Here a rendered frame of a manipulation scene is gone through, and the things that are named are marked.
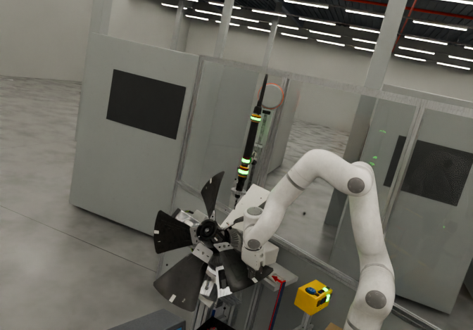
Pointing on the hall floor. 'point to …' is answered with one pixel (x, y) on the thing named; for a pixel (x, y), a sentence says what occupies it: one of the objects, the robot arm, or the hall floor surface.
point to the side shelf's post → (253, 306)
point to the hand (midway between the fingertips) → (251, 273)
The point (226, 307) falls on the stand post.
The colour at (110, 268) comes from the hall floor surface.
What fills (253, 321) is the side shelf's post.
